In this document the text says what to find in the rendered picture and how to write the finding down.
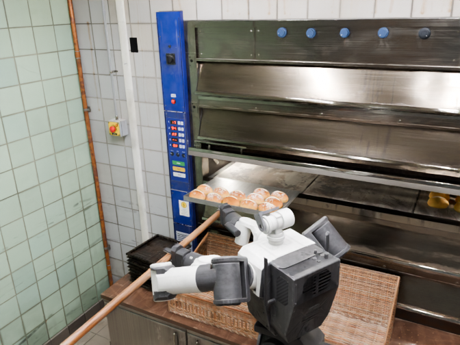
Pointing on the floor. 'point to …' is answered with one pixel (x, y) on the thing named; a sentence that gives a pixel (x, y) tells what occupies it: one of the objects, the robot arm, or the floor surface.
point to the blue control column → (166, 31)
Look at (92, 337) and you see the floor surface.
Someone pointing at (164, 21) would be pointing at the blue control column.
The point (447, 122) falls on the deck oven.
